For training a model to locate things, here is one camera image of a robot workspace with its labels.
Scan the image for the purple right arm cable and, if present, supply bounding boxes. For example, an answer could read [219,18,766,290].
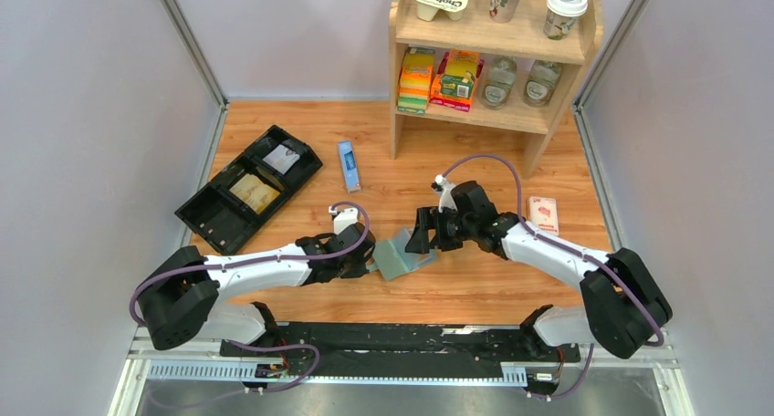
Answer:
[441,153,666,401]

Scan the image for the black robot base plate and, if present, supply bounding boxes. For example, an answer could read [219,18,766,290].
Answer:
[258,322,581,379]

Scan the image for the aluminium frame rail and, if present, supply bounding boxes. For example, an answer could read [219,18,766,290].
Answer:
[571,0,650,248]
[159,0,226,210]

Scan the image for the glass jar left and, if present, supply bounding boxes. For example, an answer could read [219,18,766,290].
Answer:
[481,56,518,109]

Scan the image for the black compartment tray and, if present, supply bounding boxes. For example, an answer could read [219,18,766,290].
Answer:
[175,125,323,255]

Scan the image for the white Kamenoko sponge pack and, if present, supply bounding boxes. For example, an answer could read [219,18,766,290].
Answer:
[527,196,560,236]

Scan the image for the orange pink sponge pack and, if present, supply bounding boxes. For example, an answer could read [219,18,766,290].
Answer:
[430,49,483,112]

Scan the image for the wooden shelf unit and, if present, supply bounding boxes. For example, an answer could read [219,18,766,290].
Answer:
[389,0,604,177]

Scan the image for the aluminium frame rail right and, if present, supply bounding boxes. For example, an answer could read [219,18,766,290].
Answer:
[571,0,650,248]

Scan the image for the glass jar right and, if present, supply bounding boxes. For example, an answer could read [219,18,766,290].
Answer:
[523,60,563,107]

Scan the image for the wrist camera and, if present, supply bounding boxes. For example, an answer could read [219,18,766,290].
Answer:
[431,174,457,213]
[329,206,360,234]

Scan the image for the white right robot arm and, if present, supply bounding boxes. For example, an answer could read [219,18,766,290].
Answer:
[404,181,674,360]

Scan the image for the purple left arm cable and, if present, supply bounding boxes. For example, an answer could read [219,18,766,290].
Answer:
[128,202,371,396]

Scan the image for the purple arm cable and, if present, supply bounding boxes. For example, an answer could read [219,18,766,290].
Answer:
[128,202,371,396]
[441,153,666,401]

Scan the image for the aluminium frame rail left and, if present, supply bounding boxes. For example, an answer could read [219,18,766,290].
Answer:
[159,0,226,210]

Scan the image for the silver card in tray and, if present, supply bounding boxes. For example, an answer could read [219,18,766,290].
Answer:
[263,144,300,174]

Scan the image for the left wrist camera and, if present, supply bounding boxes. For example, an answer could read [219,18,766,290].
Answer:
[329,206,360,234]

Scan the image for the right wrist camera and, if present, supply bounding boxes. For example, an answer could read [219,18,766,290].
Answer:
[431,174,457,213]

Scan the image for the glass jar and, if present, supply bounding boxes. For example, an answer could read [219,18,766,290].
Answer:
[523,60,563,107]
[481,56,518,109]

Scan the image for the green sponge pack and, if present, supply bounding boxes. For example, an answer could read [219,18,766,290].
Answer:
[397,47,435,114]

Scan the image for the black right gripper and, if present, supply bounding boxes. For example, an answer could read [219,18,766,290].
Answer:
[404,206,476,255]

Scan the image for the gold card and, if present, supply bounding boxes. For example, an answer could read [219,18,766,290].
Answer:
[229,173,280,213]

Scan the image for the paper coffee cup right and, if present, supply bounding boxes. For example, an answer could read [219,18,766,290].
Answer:
[543,0,589,40]

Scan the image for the teal card holder wallet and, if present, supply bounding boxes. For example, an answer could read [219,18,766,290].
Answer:
[366,228,438,281]

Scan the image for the blue slim box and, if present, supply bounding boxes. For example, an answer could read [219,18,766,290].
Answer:
[338,140,361,192]

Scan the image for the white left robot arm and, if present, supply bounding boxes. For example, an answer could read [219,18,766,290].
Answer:
[130,223,376,357]

